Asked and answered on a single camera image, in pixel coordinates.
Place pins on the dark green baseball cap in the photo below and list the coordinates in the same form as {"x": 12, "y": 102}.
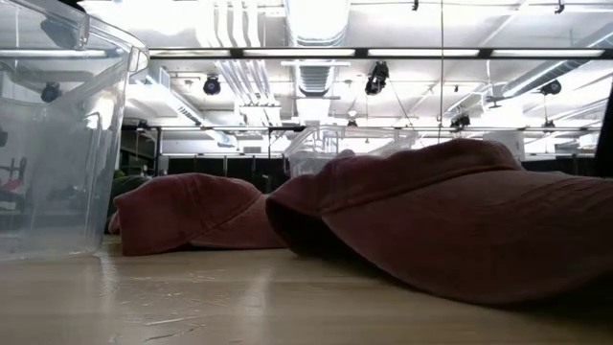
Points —
{"x": 131, "y": 184}

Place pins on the maroon baseball cap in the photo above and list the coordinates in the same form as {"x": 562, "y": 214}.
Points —
{"x": 191, "y": 215}
{"x": 455, "y": 225}

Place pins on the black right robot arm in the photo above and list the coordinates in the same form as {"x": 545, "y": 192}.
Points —
{"x": 607, "y": 139}

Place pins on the black ceiling spotlight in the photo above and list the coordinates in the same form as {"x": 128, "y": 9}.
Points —
{"x": 460, "y": 121}
{"x": 211, "y": 85}
{"x": 551, "y": 87}
{"x": 377, "y": 77}
{"x": 50, "y": 92}

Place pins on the large clear plastic bin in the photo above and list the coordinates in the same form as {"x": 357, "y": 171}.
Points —
{"x": 57, "y": 158}

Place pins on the black room divider panels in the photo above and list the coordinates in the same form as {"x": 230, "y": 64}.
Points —
{"x": 211, "y": 167}

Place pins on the ceiling vent grille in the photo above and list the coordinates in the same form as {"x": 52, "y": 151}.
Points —
{"x": 314, "y": 79}

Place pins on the small clear plastic bin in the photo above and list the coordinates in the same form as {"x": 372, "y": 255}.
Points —
{"x": 311, "y": 148}

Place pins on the overhead bar with light strips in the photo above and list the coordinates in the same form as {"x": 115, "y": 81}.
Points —
{"x": 421, "y": 52}

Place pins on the white square pillar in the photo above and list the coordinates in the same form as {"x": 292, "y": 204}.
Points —
{"x": 505, "y": 144}

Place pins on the silver round air duct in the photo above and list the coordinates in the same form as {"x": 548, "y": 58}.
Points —
{"x": 318, "y": 21}

